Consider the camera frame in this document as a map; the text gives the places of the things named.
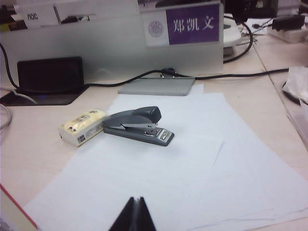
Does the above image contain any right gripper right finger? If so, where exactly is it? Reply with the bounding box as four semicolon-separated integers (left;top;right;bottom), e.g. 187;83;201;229
137;196;157;231

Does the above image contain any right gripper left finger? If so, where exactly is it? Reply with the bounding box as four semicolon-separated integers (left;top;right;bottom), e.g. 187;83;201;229
108;196;137;231

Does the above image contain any black power adapter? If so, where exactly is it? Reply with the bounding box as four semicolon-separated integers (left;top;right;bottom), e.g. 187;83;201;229
271;14;306;32

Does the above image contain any grey stapler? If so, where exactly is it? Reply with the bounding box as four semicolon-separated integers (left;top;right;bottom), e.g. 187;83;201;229
102;105;175;147

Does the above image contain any yellow tissue pack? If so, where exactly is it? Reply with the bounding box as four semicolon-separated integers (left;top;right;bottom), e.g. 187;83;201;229
58;108;108;147

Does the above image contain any grey divider foot plate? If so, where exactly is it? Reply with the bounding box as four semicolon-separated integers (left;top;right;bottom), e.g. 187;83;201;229
117;76;195;97

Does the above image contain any frosted glass desk divider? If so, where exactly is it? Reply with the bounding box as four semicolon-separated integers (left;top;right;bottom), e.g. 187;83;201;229
0;12;224;86

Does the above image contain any purple white name plate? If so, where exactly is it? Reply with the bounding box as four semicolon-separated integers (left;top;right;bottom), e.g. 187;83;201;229
144;2;221;48

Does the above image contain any white round device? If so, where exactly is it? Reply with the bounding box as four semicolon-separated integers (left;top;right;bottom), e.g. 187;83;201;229
223;13;243;58

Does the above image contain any crumpled white tissue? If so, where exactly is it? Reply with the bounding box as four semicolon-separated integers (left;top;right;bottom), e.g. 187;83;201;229
282;66;308;104

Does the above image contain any thick black cable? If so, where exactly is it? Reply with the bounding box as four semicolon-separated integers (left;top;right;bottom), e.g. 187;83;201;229
0;42;180;95

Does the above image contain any white power strip cable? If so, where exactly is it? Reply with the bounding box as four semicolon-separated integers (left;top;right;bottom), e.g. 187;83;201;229
0;88;38;130

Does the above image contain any black extension cable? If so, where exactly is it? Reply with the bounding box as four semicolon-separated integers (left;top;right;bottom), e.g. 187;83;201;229
178;68;289;79

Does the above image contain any black curved cable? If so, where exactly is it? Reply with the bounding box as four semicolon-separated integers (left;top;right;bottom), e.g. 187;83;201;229
223;21;254;64

